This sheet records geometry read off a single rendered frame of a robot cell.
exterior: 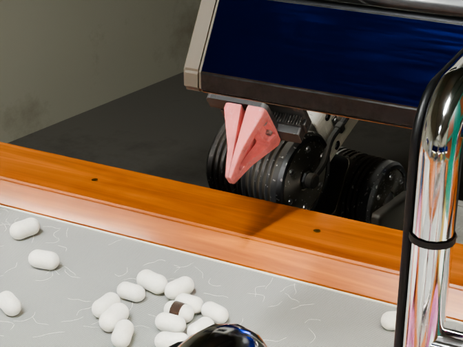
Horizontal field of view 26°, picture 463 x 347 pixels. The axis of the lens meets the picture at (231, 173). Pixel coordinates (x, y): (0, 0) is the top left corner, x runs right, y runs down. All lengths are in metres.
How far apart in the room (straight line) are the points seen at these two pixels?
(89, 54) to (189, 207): 2.44
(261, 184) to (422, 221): 0.76
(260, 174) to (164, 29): 2.59
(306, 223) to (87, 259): 0.25
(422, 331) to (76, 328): 0.50
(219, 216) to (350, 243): 0.16
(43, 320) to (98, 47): 2.64
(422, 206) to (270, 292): 0.53
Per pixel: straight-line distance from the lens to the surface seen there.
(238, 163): 1.04
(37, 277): 1.12
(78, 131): 3.47
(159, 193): 1.23
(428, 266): 0.58
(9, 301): 1.05
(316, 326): 1.02
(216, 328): 0.33
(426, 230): 0.57
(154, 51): 3.86
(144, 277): 1.07
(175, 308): 1.02
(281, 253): 1.11
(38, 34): 3.41
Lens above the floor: 1.30
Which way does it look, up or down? 25 degrees down
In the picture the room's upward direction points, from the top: straight up
